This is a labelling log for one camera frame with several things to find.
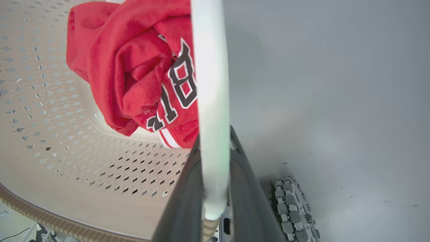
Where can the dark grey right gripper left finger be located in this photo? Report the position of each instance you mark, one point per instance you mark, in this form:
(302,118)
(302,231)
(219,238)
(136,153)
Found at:
(183,205)

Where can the red jersey with black lettering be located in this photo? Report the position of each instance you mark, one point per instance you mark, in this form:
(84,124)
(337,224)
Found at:
(141,67)

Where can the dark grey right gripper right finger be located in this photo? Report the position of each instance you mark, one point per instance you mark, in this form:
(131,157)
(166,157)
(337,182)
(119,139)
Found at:
(248,201)

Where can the grey mecanum robot wheel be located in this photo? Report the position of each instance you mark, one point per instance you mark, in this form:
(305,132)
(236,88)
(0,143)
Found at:
(295,211)

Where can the beige perforated plastic laundry basket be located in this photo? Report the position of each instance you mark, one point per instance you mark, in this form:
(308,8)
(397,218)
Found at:
(67,141)

